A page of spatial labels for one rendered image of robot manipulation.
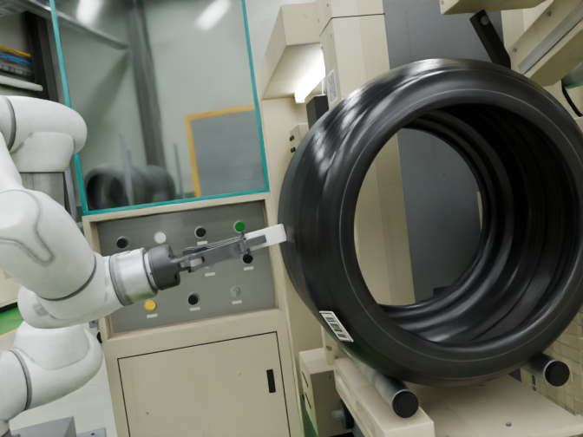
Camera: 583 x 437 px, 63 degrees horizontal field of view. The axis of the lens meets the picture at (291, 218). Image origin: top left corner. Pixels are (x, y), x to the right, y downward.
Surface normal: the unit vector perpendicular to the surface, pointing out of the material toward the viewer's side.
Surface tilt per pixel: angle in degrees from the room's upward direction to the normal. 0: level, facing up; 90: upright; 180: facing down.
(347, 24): 90
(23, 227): 96
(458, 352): 100
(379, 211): 90
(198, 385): 90
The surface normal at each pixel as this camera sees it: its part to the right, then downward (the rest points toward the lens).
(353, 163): -0.01, -0.04
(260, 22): -0.22, 0.10
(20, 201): 0.00, -0.41
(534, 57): -0.98, 0.14
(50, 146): 0.79, 0.15
